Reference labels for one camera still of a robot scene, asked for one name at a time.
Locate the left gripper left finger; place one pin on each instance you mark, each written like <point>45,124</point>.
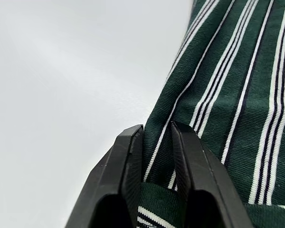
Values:
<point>114,175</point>

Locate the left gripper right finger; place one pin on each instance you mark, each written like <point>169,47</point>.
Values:
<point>204,180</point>

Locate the green striped T-shirt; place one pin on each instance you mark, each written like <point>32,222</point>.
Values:
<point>228,95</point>

